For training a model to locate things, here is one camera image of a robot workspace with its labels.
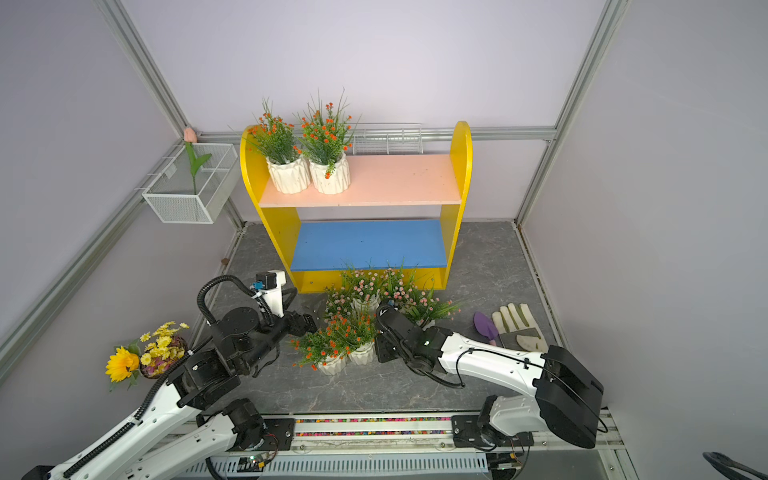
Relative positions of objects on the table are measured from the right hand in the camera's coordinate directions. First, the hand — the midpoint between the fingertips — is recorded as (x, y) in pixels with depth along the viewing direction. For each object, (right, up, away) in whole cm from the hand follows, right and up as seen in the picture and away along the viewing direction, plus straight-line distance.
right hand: (377, 341), depth 80 cm
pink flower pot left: (-11, +10, 0) cm, 15 cm away
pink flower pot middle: (-4, +14, +3) cm, 14 cm away
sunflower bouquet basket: (-45, +3, -19) cm, 49 cm away
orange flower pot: (-4, +3, -4) cm, 6 cm away
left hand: (-14, +14, -13) cm, 24 cm away
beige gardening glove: (+43, 0, +11) cm, 44 cm away
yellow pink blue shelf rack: (-19, +25, +16) cm, 35 cm away
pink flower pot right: (+6, +14, +2) cm, 16 cm away
